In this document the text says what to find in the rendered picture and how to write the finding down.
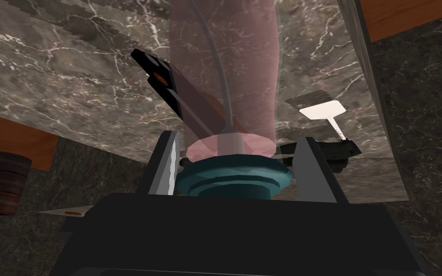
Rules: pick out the pink bottle with teal cap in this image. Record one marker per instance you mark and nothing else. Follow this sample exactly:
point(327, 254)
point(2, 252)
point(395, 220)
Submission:
point(240, 76)

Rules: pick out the dark brown round container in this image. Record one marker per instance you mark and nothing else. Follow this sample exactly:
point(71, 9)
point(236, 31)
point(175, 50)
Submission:
point(0, 182)

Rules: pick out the pale flat knife blade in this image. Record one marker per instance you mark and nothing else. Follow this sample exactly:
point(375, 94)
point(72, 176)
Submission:
point(65, 211)

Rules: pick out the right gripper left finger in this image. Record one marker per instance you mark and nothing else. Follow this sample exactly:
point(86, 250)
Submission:
point(159, 168)

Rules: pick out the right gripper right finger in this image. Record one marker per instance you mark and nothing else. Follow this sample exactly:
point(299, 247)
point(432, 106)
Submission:
point(313, 176)

